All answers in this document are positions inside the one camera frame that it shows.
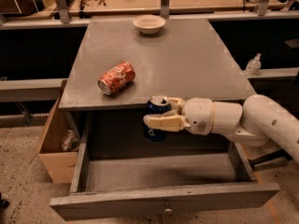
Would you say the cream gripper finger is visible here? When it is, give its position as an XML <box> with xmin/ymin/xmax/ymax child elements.
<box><xmin>164</xmin><ymin>97</ymin><xmax>185</xmax><ymax>116</ymax></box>
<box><xmin>143</xmin><ymin>115</ymin><xmax>191</xmax><ymax>132</ymax></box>

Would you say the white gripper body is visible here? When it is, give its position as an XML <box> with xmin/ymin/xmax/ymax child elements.
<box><xmin>181</xmin><ymin>98</ymin><xmax>213</xmax><ymax>135</ymax></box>

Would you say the blue pepsi can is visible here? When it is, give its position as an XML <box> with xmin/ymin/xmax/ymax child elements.
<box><xmin>144</xmin><ymin>94</ymin><xmax>171</xmax><ymax>142</ymax></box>

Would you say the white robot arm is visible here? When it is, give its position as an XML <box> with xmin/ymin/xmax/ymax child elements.
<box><xmin>143</xmin><ymin>94</ymin><xmax>299</xmax><ymax>162</ymax></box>

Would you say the crushed orange soda can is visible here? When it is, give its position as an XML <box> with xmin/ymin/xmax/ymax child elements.
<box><xmin>98</xmin><ymin>62</ymin><xmax>135</xmax><ymax>95</ymax></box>

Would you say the grey cabinet with top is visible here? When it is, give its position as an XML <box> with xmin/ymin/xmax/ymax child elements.
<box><xmin>60</xmin><ymin>19</ymin><xmax>255</xmax><ymax>158</ymax></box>

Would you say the open grey top drawer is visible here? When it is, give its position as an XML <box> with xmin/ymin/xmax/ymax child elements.
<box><xmin>50</xmin><ymin>135</ymin><xmax>279</xmax><ymax>220</ymax></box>

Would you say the clear hand sanitizer bottle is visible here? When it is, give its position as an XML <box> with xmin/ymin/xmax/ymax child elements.
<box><xmin>245</xmin><ymin>53</ymin><xmax>262</xmax><ymax>76</ymax></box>

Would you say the white ceramic bowl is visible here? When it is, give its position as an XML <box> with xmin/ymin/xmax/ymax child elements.
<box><xmin>133</xmin><ymin>15</ymin><xmax>166</xmax><ymax>35</ymax></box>

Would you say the black office chair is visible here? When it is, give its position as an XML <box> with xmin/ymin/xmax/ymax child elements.
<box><xmin>249</xmin><ymin>149</ymin><xmax>292</xmax><ymax>169</ymax></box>

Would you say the crumpled wrapper in box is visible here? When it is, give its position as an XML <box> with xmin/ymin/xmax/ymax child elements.
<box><xmin>60</xmin><ymin>130</ymin><xmax>78</xmax><ymax>152</ymax></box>

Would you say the brown cardboard box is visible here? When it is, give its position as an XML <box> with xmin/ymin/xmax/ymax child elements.
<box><xmin>29</xmin><ymin>79</ymin><xmax>78</xmax><ymax>185</ymax></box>

